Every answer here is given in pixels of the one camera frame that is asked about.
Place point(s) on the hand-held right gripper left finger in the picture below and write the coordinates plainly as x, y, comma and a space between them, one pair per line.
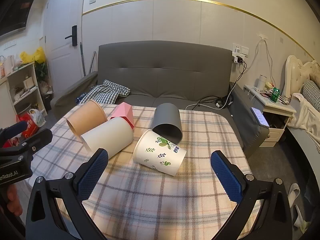
92, 173

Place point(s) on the white plug charger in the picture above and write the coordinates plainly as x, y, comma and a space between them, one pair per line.
238, 60

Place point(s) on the white shelf unit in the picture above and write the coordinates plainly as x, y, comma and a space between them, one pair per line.
35, 80

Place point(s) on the dark wall-mounted appliance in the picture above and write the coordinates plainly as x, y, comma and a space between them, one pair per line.
15, 12

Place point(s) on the white door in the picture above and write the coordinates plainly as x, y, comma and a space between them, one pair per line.
62, 17

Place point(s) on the white plastic bag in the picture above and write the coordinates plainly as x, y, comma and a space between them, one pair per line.
38, 118

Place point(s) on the green drink can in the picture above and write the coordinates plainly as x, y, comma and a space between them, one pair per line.
275, 95

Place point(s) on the red shopping bag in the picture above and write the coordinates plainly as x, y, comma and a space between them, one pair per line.
30, 125

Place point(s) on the white tumbler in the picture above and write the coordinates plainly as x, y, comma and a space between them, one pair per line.
262, 82

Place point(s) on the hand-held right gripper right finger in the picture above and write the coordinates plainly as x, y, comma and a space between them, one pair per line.
225, 177

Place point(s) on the plaid table blanket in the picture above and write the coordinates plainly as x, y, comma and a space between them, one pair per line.
150, 200

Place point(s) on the dark mop stick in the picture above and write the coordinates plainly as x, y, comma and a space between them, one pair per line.
81, 57

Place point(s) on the green checked cloth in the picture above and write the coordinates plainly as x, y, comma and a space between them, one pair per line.
107, 92

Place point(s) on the brown cup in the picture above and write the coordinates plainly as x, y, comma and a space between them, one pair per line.
87, 117

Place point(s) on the grey mop stick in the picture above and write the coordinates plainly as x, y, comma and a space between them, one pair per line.
92, 61

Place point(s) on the grey sofa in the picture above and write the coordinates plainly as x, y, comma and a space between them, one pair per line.
162, 80

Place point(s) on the white floral paper cup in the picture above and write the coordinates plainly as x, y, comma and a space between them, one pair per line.
155, 155

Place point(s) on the person's left hand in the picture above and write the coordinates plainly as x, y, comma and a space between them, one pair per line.
13, 200

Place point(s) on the plain cream cup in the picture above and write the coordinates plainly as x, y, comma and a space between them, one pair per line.
110, 137

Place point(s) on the cream bed headboard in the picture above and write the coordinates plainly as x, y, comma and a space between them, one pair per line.
295, 72

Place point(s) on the yellow plastic bag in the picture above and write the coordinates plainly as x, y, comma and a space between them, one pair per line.
37, 55

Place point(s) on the dark grey cup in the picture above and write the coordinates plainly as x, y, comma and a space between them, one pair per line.
166, 117

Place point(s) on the pink cup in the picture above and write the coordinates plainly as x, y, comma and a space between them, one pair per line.
123, 111

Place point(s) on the checked pillow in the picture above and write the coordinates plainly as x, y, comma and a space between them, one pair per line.
311, 92

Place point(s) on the white nightstand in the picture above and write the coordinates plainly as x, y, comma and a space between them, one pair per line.
277, 110

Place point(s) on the smartphone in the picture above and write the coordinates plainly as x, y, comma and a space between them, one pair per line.
260, 117

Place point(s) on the grey slipper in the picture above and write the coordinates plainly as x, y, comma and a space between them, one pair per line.
300, 218
293, 193

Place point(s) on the white wall socket panel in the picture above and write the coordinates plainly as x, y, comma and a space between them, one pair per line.
240, 49

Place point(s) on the small white wall socket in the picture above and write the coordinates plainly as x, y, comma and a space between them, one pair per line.
262, 36

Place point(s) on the cream bed blanket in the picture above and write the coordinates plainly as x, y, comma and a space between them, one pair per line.
305, 115

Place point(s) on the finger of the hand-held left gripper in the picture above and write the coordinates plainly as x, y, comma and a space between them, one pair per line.
15, 130
38, 137

